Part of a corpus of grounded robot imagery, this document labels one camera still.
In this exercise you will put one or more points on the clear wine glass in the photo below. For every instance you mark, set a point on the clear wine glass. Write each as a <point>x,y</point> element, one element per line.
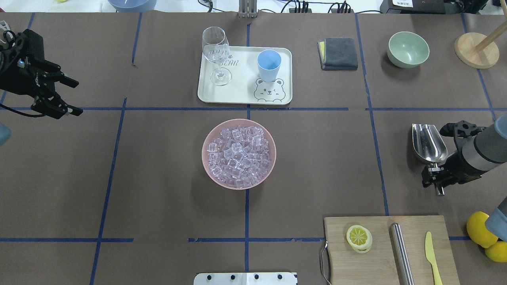
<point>215,48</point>

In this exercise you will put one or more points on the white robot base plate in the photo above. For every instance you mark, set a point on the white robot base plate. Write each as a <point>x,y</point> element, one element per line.
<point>246,278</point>

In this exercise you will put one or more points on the metal ice scoop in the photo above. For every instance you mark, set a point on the metal ice scoop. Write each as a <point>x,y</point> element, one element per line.
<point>430,149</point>

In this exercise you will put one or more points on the metal rod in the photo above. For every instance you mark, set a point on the metal rod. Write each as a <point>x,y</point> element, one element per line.
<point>401,255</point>

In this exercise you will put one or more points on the white wire cup rack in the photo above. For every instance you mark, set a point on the white wire cup rack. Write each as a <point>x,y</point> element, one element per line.
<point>4,26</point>

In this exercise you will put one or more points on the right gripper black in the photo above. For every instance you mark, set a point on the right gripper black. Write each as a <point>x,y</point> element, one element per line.
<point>462,163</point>

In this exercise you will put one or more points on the wooden stand with pole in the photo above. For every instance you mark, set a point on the wooden stand with pole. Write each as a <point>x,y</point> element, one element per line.
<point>478,50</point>

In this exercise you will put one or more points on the pink bowl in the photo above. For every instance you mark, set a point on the pink bowl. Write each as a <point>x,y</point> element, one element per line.
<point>239,154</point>

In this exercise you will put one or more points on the cream bear tray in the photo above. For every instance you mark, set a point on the cream bear tray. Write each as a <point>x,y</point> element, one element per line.
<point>246,87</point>

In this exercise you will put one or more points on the black box device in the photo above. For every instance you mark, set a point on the black box device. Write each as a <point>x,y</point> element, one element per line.
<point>431,6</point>

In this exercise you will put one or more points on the grey folded cloth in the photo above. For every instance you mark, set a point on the grey folded cloth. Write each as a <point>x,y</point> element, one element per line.
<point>338,53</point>

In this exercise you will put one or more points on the yellow plastic knife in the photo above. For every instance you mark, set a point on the yellow plastic knife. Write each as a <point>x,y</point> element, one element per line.
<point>431,258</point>

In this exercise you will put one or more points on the blue plastic cup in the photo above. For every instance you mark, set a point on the blue plastic cup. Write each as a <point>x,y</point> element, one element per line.
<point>268,62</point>

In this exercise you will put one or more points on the lemon slice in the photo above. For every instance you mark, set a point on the lemon slice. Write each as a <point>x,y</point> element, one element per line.
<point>359,238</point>

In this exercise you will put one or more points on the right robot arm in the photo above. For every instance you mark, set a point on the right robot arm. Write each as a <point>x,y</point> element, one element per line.
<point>490,144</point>

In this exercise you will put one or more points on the wooden cutting board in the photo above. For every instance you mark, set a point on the wooden cutting board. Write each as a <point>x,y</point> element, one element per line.
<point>379,266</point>

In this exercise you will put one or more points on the aluminium frame post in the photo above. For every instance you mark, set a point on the aluminium frame post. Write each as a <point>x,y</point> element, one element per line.
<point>247,9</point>

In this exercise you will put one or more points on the pile of clear ice cubes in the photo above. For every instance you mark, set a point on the pile of clear ice cubes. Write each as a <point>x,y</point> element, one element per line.
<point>239,154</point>

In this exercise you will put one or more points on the whole yellow lemon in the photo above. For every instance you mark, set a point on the whole yellow lemon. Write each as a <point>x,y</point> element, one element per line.
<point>478,232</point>

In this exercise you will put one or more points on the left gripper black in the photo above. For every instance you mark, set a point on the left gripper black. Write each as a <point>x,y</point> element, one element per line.
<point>16,80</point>

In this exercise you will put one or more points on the blue bowl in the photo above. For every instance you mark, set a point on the blue bowl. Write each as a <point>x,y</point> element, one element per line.
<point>133,5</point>

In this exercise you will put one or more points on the green bowl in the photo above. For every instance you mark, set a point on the green bowl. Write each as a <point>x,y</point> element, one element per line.
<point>407,49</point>

